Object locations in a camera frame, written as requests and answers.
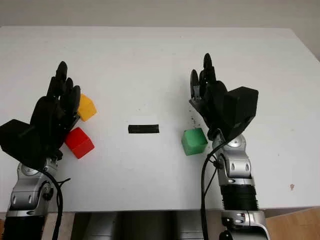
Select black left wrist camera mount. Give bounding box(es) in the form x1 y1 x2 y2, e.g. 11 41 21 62
0 119 41 169

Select yellow cube block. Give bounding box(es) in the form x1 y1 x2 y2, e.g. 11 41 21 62
76 94 98 122

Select red cube block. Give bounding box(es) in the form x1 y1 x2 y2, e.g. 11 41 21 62
64 126 95 159

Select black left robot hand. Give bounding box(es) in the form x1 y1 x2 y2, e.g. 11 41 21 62
29 60 82 161

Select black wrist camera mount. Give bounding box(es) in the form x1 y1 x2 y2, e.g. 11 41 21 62
0 119 41 169
223 86 260 140

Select black tape strip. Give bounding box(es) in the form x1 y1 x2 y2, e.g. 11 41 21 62
127 124 160 135

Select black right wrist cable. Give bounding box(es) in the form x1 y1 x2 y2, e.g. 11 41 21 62
200 128 227 240

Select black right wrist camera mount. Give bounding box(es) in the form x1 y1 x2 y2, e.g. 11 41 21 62
223 86 260 140

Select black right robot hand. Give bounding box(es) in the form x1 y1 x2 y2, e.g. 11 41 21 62
188 53 230 141

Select green cube block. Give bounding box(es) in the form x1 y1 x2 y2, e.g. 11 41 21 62
180 127 208 156

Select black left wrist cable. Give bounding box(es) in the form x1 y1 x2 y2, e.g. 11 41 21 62
37 167 72 240

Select grey robot torso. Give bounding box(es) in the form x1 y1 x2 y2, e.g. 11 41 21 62
71 211 223 240

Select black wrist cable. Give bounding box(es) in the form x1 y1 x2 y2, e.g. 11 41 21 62
200 128 227 240
37 167 72 240

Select white table leg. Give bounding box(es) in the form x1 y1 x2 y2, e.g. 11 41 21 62
44 212 76 240

